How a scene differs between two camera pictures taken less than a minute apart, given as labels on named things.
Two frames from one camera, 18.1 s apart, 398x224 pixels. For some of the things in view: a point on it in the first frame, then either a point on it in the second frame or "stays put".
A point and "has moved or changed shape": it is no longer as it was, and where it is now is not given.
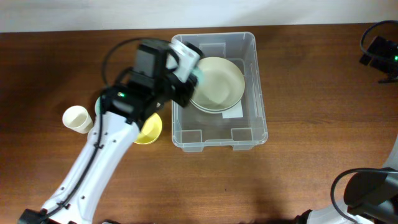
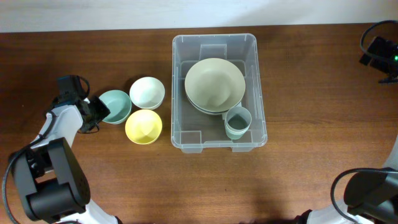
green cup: [198, 73] to [235, 135]
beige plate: [220, 85] stays put
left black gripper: [185, 94] to [101, 110]
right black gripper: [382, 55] stays put
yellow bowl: [150, 130] stays put
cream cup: [78, 119] has moved or changed shape
